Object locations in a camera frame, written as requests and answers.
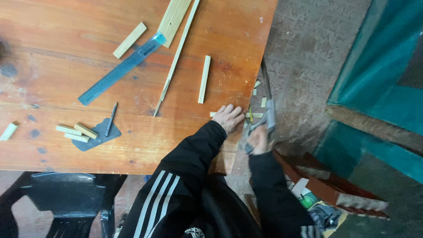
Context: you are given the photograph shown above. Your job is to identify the person's left hand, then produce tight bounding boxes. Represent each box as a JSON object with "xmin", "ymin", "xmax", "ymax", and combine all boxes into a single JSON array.
[{"xmin": 212, "ymin": 104, "xmax": 246, "ymax": 135}]

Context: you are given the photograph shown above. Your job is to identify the person's right hand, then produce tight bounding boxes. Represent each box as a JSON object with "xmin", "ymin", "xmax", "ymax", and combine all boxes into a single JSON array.
[{"xmin": 246, "ymin": 124, "xmax": 275, "ymax": 155}]

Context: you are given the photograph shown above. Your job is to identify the thin wooden strip being sawn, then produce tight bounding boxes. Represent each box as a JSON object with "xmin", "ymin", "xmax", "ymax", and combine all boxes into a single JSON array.
[{"xmin": 210, "ymin": 112, "xmax": 264, "ymax": 119}]

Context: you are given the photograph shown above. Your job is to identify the hand saw with grey handle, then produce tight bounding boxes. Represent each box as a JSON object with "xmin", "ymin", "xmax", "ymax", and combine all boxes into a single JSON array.
[{"xmin": 245, "ymin": 59, "xmax": 277, "ymax": 154}]

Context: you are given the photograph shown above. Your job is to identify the heap of clutter with green can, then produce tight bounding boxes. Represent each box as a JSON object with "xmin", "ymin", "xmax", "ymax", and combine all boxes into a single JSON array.
[{"xmin": 288, "ymin": 178, "xmax": 347, "ymax": 232}]

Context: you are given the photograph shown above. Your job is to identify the short wooden stick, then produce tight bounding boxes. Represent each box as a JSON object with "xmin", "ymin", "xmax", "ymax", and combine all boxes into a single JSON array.
[{"xmin": 198, "ymin": 55, "xmax": 211, "ymax": 104}]

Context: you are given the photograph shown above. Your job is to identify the person's black striped jacket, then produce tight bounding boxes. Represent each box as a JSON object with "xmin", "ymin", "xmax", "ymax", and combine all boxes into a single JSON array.
[{"xmin": 117, "ymin": 169, "xmax": 265, "ymax": 238}]

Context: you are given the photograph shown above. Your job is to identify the long thin pointed wooden strip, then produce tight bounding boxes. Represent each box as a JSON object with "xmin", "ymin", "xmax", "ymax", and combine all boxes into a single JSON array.
[{"xmin": 153, "ymin": 0, "xmax": 201, "ymax": 117}]

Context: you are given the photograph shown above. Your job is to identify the teal painted wooden board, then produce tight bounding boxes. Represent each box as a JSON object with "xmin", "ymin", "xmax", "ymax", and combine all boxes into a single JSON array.
[{"xmin": 312, "ymin": 0, "xmax": 423, "ymax": 186}]

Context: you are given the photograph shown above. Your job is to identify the dark pen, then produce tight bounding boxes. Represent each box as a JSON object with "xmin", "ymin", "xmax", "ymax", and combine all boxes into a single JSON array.
[{"xmin": 105, "ymin": 102, "xmax": 118, "ymax": 137}]

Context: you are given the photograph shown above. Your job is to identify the wide light wooden plank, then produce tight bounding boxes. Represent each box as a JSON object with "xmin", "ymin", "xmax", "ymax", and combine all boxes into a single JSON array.
[{"xmin": 157, "ymin": 0, "xmax": 192, "ymax": 49}]

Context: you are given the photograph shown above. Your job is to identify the blue transparent plastic ruler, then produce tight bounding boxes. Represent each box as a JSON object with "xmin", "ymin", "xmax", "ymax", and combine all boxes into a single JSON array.
[{"xmin": 78, "ymin": 32, "xmax": 167, "ymax": 106}]

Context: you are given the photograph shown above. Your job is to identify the grey sandpaper sheet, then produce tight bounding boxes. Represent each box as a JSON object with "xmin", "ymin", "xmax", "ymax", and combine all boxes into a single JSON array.
[{"xmin": 72, "ymin": 118, "xmax": 122, "ymax": 152}]

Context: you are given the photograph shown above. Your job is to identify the flat wooden block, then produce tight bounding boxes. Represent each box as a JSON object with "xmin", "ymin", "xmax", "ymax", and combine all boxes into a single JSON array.
[{"xmin": 113, "ymin": 22, "xmax": 147, "ymax": 59}]

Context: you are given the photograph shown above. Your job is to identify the small wooden piece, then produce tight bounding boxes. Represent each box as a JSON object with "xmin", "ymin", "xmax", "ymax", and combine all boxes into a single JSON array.
[
  {"xmin": 56, "ymin": 125, "xmax": 82, "ymax": 136},
  {"xmin": 64, "ymin": 133, "xmax": 90, "ymax": 143},
  {"xmin": 74, "ymin": 123, "xmax": 98, "ymax": 139}
]

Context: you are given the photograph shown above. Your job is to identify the black plastic chair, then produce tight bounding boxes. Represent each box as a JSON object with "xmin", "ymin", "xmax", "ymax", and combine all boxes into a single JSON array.
[{"xmin": 0, "ymin": 171, "xmax": 128, "ymax": 238}]

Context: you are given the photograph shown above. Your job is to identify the small wooden offcut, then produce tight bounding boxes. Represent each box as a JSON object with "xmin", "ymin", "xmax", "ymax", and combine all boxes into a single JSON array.
[{"xmin": 0, "ymin": 122, "xmax": 19, "ymax": 141}]

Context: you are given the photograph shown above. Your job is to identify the red wooden frame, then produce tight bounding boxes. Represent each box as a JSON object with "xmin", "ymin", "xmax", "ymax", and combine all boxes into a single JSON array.
[{"xmin": 273, "ymin": 149, "xmax": 390, "ymax": 220}]

